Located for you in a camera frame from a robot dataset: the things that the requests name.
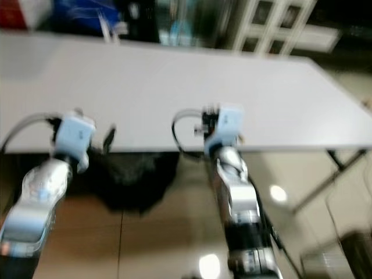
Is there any black bag under table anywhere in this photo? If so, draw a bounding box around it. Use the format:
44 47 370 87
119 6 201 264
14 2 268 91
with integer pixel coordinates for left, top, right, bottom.
87 152 181 213

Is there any white cabinet with glass doors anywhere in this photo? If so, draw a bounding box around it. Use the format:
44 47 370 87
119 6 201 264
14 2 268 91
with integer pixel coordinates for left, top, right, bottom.
231 0 342 56

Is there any blue box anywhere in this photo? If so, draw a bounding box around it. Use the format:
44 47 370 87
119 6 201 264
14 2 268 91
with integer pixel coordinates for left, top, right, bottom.
52 0 124 37

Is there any dark metal table leg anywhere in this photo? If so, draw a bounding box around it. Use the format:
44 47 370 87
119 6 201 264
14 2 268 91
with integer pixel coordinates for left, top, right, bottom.
291 149 368 213

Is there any red box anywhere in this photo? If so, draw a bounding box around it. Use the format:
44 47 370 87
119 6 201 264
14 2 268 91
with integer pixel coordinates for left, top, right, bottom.
0 0 31 30

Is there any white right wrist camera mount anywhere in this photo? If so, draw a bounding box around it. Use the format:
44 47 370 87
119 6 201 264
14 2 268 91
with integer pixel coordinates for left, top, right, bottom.
207 103 245 153

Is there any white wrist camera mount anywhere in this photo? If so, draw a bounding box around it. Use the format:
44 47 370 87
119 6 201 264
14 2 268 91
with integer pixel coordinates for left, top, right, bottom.
207 103 245 153
55 113 97 166

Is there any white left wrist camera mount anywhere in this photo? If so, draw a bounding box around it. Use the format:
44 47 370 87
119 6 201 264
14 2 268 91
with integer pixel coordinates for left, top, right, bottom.
55 113 97 166

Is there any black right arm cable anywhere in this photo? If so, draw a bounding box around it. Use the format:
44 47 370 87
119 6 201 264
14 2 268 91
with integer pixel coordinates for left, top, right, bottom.
171 109 209 159

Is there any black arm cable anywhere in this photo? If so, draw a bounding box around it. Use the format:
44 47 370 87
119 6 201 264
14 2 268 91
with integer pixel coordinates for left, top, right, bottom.
171 109 209 159
0 113 63 153

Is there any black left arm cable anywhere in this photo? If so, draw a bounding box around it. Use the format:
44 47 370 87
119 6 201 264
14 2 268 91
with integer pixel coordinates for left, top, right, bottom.
0 113 63 153

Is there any dark wire basket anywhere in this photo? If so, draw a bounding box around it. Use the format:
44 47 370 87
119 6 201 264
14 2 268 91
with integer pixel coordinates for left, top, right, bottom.
302 230 372 279

